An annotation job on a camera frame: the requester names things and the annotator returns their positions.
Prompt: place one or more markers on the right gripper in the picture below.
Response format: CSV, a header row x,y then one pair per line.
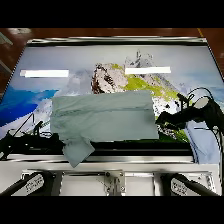
x,y
171,120

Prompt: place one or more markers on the grey-green T-shirt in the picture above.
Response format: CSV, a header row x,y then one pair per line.
x,y
106,116

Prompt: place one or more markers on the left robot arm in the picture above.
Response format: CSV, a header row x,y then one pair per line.
x,y
23,140

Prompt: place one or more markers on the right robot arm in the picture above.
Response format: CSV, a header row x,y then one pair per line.
x,y
208,111

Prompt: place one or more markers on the light blue garment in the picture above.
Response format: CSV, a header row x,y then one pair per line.
x,y
203,143

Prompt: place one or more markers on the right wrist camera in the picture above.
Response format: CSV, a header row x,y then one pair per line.
x,y
181,99

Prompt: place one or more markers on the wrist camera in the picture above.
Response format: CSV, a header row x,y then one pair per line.
x,y
38,127
181,99

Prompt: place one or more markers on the silver frame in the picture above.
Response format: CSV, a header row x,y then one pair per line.
x,y
83,181

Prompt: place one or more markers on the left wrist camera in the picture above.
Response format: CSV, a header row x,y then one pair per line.
x,y
38,127

